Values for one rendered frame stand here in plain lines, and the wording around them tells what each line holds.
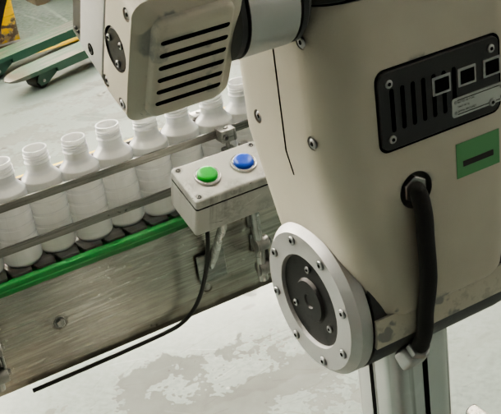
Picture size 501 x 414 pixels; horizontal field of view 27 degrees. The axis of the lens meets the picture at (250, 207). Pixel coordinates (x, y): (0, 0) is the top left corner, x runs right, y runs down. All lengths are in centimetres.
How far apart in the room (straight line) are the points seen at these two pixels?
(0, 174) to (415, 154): 77
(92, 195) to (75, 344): 24
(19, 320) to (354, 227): 78
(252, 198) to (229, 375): 150
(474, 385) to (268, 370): 57
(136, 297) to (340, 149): 83
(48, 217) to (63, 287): 11
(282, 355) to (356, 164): 215
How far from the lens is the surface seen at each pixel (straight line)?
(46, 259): 158
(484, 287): 103
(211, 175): 147
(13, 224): 154
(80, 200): 157
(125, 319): 165
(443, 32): 89
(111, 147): 158
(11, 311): 157
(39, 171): 155
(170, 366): 304
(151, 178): 160
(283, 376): 292
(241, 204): 149
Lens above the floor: 173
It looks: 27 degrees down
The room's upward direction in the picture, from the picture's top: 8 degrees counter-clockwise
